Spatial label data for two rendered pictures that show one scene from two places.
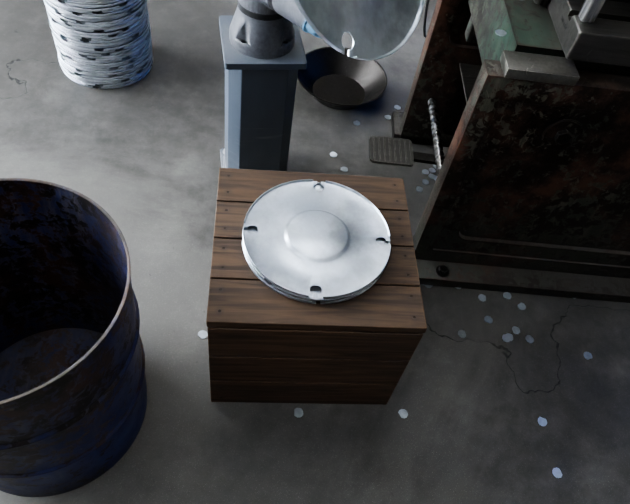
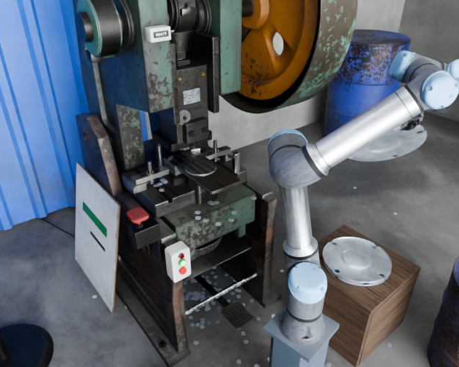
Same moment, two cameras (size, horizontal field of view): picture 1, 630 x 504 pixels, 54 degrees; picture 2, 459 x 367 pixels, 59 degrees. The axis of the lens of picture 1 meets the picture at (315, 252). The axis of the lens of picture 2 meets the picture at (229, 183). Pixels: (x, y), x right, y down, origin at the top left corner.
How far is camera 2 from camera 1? 2.11 m
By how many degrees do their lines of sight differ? 81
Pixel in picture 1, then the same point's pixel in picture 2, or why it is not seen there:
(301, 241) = (366, 259)
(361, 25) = (386, 155)
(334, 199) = (335, 263)
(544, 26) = (231, 191)
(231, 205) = (379, 293)
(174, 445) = (426, 320)
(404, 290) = (339, 234)
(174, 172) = not seen: outside the picture
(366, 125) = not seen: outside the picture
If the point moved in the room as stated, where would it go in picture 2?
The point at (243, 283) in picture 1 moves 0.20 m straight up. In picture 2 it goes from (397, 268) to (408, 231)
